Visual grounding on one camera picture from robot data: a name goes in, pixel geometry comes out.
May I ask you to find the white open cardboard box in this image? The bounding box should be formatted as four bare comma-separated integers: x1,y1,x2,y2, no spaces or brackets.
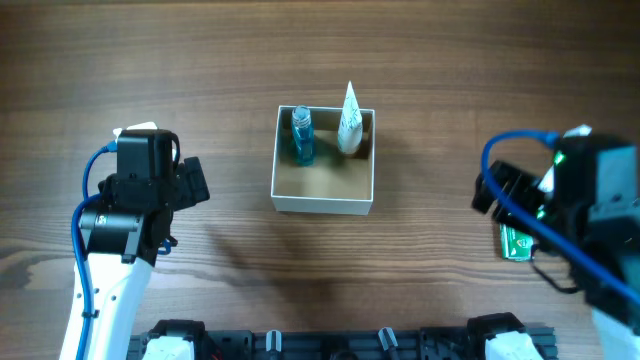
270,105,376,216

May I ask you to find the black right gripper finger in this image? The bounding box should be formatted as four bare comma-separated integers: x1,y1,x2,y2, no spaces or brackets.
471,173,496,214
489,160,530,185

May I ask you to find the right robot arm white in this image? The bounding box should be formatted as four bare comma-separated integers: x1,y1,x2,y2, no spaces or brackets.
472,130,639,359

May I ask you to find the green white soap box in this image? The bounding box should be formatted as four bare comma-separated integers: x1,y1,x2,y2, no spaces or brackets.
500,224,534,262

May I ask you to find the white Pantene tube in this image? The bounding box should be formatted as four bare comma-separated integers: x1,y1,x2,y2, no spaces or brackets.
338,82,363,155

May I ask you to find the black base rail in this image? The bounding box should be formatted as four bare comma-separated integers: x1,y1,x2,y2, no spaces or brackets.
127,312,556,360

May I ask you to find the blue Listerine mouthwash bottle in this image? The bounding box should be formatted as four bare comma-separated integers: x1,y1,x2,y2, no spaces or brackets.
291,105,315,166

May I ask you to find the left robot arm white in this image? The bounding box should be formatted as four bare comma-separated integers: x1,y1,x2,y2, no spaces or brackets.
59,157,210,359

